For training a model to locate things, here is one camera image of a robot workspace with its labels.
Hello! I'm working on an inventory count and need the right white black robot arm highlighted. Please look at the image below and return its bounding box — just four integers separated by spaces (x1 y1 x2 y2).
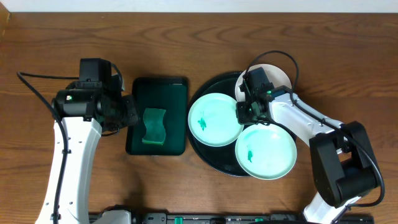
235 91 384 223

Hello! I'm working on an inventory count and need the round black serving tray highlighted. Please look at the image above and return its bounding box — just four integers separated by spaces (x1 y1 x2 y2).
187 72 249 177

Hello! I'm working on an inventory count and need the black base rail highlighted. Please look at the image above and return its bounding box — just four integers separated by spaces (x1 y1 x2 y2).
88 211 376 224

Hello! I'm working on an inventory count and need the black rectangular water tray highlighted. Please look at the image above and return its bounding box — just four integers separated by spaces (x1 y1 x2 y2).
126 77 188 156

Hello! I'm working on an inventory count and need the pale green plate front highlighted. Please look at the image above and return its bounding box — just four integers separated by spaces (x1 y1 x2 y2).
235 124 297 180

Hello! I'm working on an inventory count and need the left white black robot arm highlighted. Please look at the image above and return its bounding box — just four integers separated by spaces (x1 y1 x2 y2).
36 87 137 223

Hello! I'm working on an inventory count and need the pale green plate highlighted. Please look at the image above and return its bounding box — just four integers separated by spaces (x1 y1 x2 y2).
188 93 244 147
235 124 297 180

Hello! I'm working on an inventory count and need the green scrubbing sponge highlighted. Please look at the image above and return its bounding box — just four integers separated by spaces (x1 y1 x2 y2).
142 108 166 145

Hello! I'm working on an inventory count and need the white plate green stain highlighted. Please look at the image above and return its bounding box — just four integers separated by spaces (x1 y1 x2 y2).
234 64 292 102

